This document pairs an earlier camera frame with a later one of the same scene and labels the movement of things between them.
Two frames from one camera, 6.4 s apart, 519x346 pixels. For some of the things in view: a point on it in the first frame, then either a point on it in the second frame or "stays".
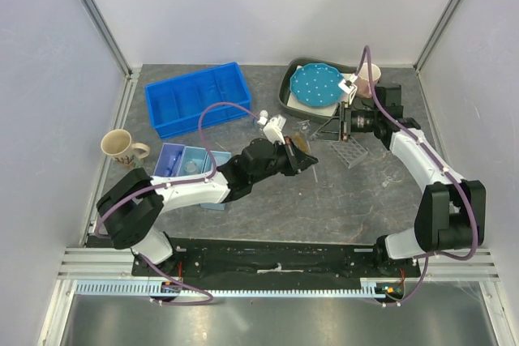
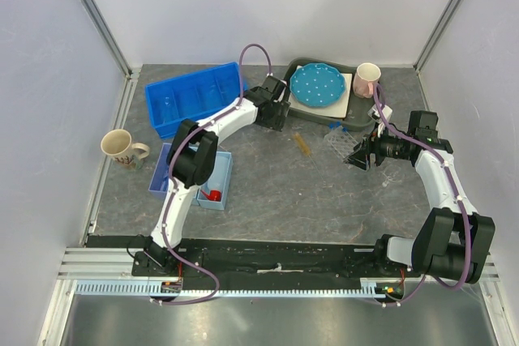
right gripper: (336, 129) to (360, 158)
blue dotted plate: (316, 85) stays
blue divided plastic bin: (206, 97) stays
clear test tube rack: (350, 151) stays
